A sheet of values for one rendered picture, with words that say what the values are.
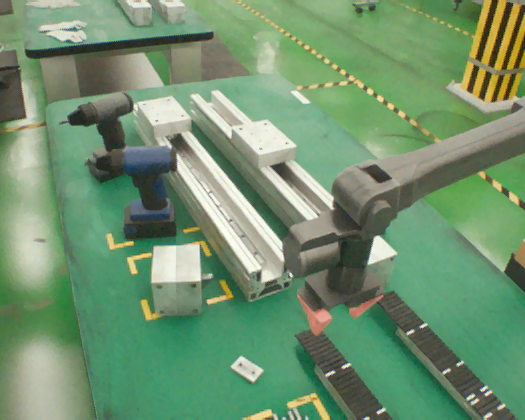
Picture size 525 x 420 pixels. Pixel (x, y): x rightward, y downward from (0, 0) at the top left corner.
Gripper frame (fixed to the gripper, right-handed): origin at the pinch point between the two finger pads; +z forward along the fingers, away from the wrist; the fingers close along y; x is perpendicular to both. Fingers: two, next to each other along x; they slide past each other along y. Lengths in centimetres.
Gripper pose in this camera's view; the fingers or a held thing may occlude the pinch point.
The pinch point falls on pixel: (335, 320)
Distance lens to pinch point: 82.4
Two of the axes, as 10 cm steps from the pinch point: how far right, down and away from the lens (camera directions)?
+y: -8.7, 2.5, -4.3
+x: 4.9, 5.4, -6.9
